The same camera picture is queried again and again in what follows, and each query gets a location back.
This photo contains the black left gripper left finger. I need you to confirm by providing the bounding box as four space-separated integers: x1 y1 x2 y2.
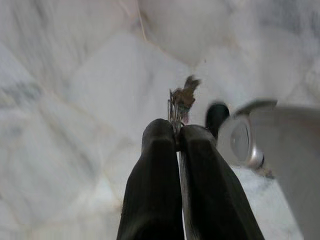
116 118 185 240

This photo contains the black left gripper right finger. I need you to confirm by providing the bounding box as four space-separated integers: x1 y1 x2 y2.
179 124 266 240

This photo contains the bunch of keys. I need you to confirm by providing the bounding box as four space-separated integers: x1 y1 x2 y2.
165 74 202 131

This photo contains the black robot foot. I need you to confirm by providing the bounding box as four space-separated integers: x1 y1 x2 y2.
205 103 231 139

